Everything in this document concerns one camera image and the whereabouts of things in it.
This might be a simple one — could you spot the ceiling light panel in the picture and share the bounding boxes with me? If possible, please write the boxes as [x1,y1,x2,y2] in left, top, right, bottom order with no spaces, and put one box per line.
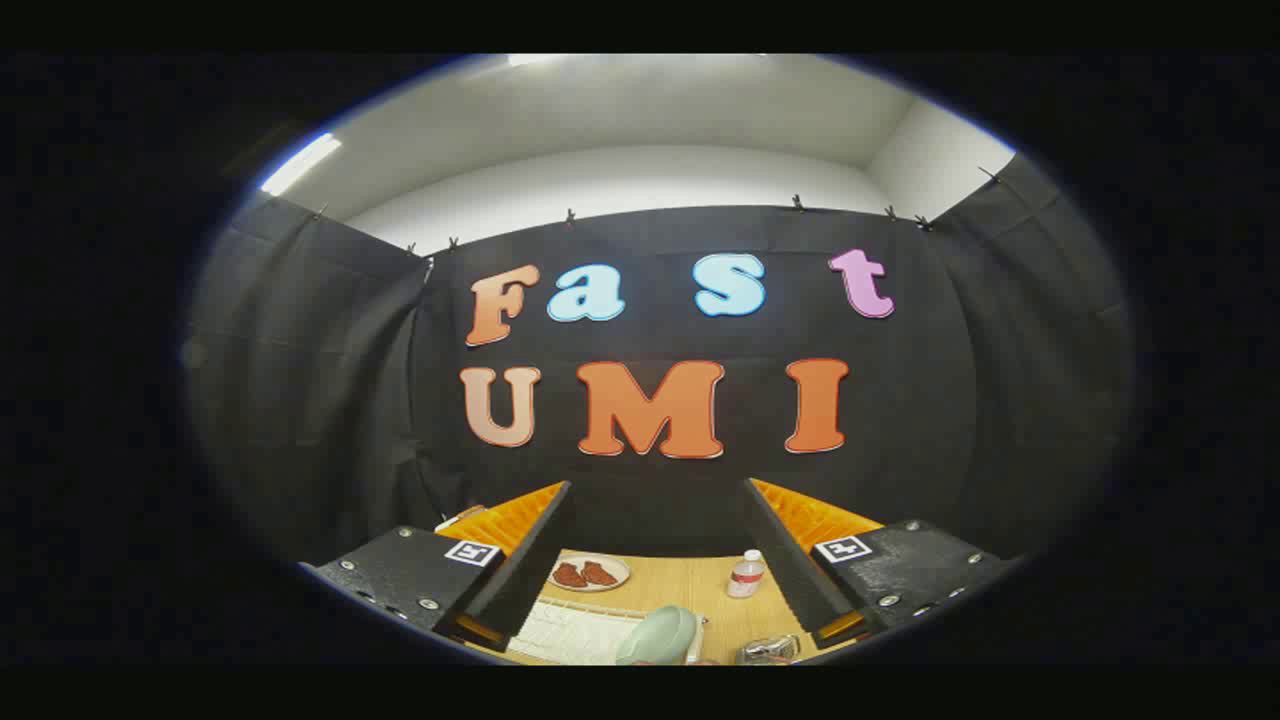
[260,133,343,197]

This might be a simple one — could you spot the white round plate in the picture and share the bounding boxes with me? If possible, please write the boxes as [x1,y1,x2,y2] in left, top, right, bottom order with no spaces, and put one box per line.
[547,553,632,593]

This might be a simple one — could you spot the clear plastic water bottle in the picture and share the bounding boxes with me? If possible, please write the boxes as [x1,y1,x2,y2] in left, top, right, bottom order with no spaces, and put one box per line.
[727,549,767,599]

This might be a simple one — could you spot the metal wire basket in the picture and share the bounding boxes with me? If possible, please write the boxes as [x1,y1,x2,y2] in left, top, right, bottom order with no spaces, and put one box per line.
[738,634,801,666]

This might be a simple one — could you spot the pale green plate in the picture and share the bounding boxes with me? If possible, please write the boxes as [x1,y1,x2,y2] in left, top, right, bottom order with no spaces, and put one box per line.
[615,605,699,666]

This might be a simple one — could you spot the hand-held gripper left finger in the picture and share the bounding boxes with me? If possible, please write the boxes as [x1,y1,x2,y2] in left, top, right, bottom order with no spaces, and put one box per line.
[300,480,576,653]

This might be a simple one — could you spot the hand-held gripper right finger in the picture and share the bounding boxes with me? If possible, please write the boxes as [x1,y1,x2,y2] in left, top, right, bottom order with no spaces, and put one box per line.
[738,478,1026,651]

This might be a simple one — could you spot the white ribbed drain tray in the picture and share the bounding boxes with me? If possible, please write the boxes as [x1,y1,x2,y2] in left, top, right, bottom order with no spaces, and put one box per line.
[510,600,641,666]

